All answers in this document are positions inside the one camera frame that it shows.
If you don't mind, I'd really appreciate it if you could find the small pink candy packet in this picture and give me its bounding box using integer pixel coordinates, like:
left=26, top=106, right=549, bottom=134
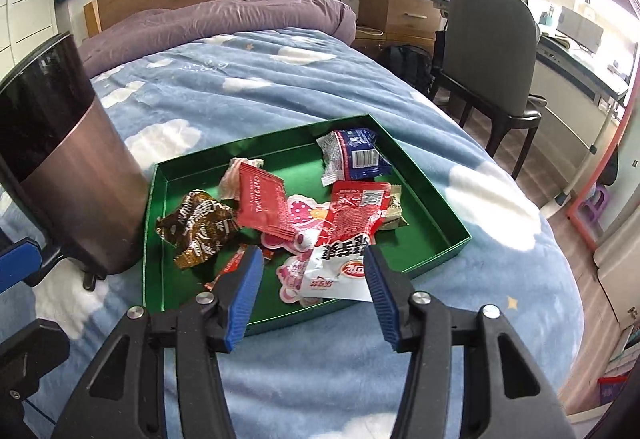
left=219, top=158, right=265, bottom=201

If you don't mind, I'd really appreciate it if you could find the wooden dresser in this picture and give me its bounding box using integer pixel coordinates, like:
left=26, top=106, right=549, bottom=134
left=357, top=0, right=451, bottom=55

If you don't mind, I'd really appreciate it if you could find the purple stool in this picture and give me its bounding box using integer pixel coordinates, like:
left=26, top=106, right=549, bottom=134
left=582, top=183, right=612, bottom=225

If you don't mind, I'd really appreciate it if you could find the pink metal frame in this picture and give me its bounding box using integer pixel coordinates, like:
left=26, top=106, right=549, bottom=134
left=566, top=14, right=640, bottom=252

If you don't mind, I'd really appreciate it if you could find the black and bronze kettle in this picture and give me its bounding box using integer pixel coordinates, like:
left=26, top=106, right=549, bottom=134
left=0, top=32, right=153, bottom=292

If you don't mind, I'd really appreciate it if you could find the white wardrobe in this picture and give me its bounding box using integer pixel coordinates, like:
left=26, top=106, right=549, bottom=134
left=0, top=0, right=71, bottom=80

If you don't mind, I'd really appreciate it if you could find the white cabinet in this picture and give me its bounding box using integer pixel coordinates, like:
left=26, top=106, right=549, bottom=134
left=592, top=219, right=640, bottom=325

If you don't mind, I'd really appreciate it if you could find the red and white snack packet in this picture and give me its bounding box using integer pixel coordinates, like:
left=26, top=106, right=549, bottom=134
left=299, top=179, right=392, bottom=304

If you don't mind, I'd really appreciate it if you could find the blue and white snack packet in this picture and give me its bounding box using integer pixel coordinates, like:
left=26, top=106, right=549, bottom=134
left=316, top=128, right=393, bottom=187

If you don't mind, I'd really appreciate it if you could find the grey desktop box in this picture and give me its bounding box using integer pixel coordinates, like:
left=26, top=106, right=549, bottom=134
left=557, top=5, right=605, bottom=55

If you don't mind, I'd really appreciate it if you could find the blue cable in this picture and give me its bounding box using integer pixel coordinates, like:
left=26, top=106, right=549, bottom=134
left=24, top=398, right=57, bottom=426

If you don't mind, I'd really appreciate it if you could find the blue cloud blanket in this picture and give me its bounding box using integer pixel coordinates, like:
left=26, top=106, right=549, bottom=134
left=0, top=30, right=583, bottom=439

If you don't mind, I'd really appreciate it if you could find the gold candy wrapper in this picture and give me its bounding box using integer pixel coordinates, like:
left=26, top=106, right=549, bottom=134
left=377, top=184, right=410, bottom=231

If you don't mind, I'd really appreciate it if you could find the black backpack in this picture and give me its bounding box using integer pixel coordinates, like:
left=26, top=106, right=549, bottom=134
left=380, top=44, right=436, bottom=100

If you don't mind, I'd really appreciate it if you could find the brown patterned snack packet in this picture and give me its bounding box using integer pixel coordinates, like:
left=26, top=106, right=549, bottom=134
left=156, top=189, right=242, bottom=271

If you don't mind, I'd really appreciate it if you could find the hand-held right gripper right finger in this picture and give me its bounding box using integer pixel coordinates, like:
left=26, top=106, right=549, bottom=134
left=362, top=244, right=571, bottom=439

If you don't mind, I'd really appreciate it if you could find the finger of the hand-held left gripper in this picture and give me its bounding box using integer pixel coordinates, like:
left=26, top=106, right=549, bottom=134
left=0, top=318, right=71, bottom=439
left=0, top=229, right=71, bottom=295

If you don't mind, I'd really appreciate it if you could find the green box tray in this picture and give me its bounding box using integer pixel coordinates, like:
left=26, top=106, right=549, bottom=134
left=141, top=113, right=472, bottom=337

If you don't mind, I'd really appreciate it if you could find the dark chair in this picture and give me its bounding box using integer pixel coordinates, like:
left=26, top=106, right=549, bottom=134
left=432, top=0, right=546, bottom=180

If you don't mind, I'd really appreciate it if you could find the purple pillow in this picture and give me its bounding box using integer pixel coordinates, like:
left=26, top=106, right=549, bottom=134
left=77, top=0, right=357, bottom=80

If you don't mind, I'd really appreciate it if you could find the pink cartoon snack packet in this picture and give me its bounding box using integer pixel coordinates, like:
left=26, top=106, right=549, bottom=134
left=260, top=195, right=336, bottom=307

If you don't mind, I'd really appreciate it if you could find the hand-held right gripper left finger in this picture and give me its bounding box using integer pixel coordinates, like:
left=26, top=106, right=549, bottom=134
left=50, top=245, right=265, bottom=439

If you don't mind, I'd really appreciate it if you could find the thin red snack stick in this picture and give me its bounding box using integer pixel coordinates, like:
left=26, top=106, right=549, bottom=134
left=204, top=243, right=257, bottom=292

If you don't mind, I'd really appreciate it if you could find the white desk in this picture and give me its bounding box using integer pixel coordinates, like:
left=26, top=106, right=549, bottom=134
left=537, top=32, right=631, bottom=220

